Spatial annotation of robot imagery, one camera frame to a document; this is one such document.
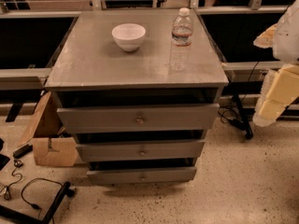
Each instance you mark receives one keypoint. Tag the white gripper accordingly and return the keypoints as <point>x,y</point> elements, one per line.
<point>288,39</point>

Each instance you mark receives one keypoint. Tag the grey bottom drawer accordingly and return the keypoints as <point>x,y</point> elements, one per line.
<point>173,174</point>

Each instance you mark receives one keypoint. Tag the grey drawer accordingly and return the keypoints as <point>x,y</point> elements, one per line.
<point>137,118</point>
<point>173,174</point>
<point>137,151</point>

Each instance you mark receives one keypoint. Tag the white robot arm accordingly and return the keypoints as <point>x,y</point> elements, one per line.
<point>280,88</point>

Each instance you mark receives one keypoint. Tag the grey top drawer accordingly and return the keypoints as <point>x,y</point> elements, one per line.
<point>137,118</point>

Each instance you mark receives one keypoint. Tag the grey wooden drawer cabinet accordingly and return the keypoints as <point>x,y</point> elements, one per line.
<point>93,71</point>

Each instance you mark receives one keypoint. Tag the grey middle drawer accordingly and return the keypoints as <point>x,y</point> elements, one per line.
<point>137,151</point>

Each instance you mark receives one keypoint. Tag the black table leg right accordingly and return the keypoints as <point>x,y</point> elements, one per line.
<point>243,124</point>

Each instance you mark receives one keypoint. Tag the clear plastic water bottle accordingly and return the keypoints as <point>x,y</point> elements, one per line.
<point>181,40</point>

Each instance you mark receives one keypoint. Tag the white ceramic bowl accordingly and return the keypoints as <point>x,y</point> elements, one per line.
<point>129,36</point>

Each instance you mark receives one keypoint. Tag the brown cardboard box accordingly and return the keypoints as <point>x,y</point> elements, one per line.
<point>44,131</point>

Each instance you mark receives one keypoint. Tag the black rectangular device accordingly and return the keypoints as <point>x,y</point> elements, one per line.
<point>22,151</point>

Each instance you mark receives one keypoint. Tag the grey metal rail right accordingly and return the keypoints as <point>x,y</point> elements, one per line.
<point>249,71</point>

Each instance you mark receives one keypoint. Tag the grey metal rail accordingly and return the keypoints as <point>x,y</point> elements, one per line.
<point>23,79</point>
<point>249,71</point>

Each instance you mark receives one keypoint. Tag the grey metal rail left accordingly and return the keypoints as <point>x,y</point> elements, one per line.
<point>23,79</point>

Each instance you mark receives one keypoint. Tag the black floor stand frame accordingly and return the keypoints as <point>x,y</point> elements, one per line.
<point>20,218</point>

